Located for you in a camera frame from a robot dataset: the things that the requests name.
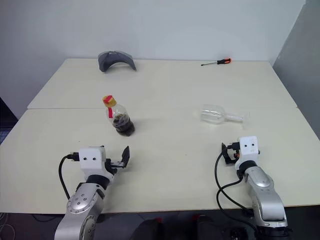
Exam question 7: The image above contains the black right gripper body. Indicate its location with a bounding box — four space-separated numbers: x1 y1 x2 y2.
225 149 239 167

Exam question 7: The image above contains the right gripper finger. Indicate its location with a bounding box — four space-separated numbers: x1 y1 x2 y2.
221 141 230 165

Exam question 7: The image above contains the grey curved plastic part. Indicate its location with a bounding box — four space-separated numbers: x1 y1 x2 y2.
97 50 138 74

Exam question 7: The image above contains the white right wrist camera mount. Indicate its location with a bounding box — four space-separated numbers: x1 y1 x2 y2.
235 135 260 171

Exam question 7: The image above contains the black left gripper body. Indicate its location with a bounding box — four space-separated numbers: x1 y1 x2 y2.
104 157 126 176

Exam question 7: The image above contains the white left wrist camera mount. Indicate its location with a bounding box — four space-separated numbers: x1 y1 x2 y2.
78 146 114 180

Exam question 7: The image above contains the clear bottle with red label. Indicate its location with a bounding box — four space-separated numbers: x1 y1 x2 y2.
104 102 136 137

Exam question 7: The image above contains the yellow bottle cap red tape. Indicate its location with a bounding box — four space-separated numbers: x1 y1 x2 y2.
101 94 118 109

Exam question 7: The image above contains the white floor cable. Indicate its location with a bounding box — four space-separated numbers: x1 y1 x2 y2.
0 212 16 240

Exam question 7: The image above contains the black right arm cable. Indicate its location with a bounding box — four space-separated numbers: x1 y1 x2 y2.
214 141 254 216

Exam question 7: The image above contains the orange black screwdriver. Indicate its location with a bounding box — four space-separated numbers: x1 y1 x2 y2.
200 57 233 67

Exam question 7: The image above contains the clear plastic bottle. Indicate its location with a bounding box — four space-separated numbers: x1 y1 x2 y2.
199 103 251 130

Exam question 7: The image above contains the grey partition panel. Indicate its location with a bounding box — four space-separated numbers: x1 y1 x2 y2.
271 0 320 142

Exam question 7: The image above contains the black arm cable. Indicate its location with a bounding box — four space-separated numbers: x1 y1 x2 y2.
214 141 254 216
58 152 80 201

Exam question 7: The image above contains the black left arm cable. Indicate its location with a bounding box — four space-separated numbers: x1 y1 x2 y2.
58 152 80 201

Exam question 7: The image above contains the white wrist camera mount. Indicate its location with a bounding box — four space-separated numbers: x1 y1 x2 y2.
235 135 260 171
78 146 114 180

